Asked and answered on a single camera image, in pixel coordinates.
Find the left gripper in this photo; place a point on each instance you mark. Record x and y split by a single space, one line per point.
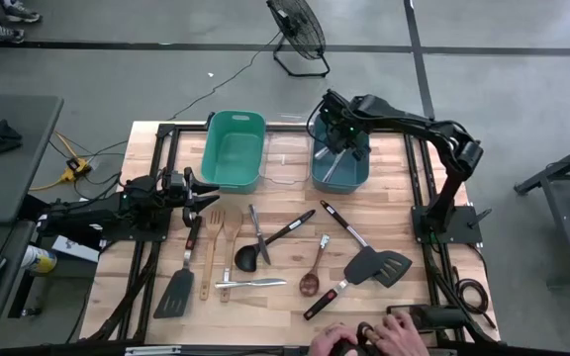
175 190

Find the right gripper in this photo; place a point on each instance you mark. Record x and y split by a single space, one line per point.
339 118

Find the light wooden slotted spoon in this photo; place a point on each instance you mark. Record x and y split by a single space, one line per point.
210 257

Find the black plastic ladle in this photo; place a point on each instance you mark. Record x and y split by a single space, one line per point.
247 258

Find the small dark wooden spoon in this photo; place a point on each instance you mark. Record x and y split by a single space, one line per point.
310 284

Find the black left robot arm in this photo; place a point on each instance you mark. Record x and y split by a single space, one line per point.
82 215

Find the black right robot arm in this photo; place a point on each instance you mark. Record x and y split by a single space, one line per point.
413 121

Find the blue plastic bin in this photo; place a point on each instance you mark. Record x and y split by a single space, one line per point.
349 178

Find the teal plastic bin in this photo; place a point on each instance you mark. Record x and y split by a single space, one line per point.
233 153

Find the clear plastic bin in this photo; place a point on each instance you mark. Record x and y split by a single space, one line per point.
290 148

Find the yellow power strip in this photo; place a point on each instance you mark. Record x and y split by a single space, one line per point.
78 168

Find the white booklet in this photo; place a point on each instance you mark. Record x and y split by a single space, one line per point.
74 249

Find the black floor fan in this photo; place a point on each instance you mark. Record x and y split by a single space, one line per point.
297 25

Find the yellow white can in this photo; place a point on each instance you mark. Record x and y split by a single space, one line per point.
40 260

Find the grey side table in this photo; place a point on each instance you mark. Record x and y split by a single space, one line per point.
18 198

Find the black handheld controller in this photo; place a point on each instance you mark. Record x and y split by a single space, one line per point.
359 329

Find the person's hand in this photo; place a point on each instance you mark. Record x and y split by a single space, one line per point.
329 341
399 336

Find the black wedge-shaped part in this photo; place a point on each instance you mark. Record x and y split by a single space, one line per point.
5 138

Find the grey desk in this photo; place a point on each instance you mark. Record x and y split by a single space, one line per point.
13 306

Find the black metal stand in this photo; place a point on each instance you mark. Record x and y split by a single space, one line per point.
562 222

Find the person's shoe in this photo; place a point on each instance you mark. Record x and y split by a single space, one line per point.
20 12
3 33

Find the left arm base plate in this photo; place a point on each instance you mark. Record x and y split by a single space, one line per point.
161 235

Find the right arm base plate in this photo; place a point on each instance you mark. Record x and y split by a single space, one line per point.
463 227

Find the steel edge bracket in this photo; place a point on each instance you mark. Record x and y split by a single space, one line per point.
151 350

